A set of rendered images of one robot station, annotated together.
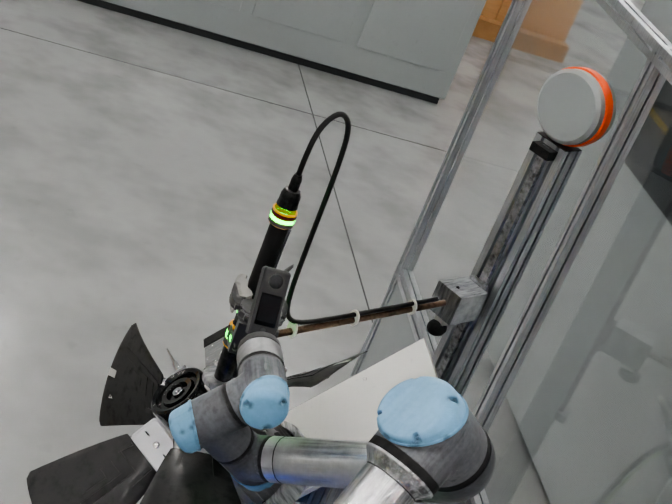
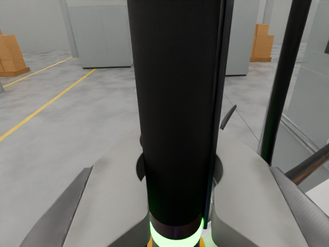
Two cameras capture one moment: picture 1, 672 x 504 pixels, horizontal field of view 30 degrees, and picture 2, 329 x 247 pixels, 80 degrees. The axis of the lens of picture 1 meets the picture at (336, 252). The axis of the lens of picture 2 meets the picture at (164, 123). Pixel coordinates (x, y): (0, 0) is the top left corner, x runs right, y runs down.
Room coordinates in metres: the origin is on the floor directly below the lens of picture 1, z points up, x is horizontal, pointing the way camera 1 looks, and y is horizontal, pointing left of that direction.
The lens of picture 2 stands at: (1.82, 0.08, 1.60)
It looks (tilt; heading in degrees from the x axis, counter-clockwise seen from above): 29 degrees down; 20
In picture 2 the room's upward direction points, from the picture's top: 2 degrees counter-clockwise
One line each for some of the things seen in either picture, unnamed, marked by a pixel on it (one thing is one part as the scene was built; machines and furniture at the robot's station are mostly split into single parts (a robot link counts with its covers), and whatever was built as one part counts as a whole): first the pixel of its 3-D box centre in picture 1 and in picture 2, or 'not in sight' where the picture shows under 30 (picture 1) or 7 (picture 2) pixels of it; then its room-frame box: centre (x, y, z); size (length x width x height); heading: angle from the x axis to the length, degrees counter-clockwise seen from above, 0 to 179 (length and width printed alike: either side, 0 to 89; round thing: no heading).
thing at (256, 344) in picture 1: (262, 361); not in sight; (1.71, 0.04, 1.51); 0.08 x 0.05 x 0.08; 107
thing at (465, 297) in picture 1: (459, 299); not in sight; (2.39, -0.28, 1.42); 0.10 x 0.07 x 0.08; 142
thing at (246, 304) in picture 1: (256, 336); not in sight; (1.79, 0.07, 1.51); 0.12 x 0.08 x 0.09; 17
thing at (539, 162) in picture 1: (485, 273); not in sight; (2.43, -0.31, 1.48); 0.05 x 0.03 x 0.62; 52
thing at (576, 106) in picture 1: (576, 106); not in sight; (2.46, -0.34, 1.88); 0.17 x 0.15 x 0.16; 17
